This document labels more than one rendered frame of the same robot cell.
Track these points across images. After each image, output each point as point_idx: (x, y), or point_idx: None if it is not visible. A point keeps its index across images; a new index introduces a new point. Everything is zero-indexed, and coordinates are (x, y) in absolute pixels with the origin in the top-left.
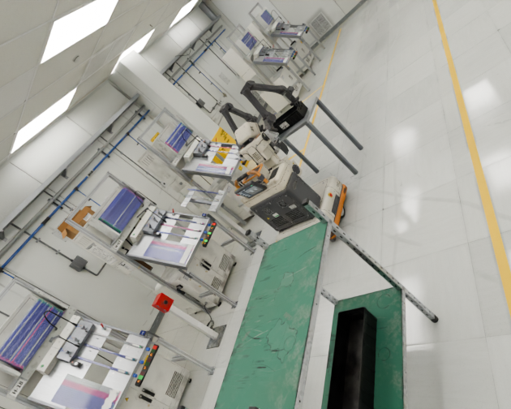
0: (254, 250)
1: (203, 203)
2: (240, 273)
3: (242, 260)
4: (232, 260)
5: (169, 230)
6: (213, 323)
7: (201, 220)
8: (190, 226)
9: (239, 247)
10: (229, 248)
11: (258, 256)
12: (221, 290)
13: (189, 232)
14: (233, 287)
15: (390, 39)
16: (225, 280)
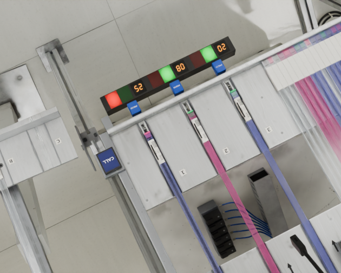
0: (47, 52)
1: (41, 246)
2: (148, 48)
3: (93, 93)
4: (119, 123)
5: (286, 238)
6: (323, 15)
7: (136, 161)
8: (199, 177)
9: (44, 177)
10: (54, 246)
11: (66, 0)
12: (231, 67)
13: (229, 147)
14: (201, 39)
15: None
16: (197, 85)
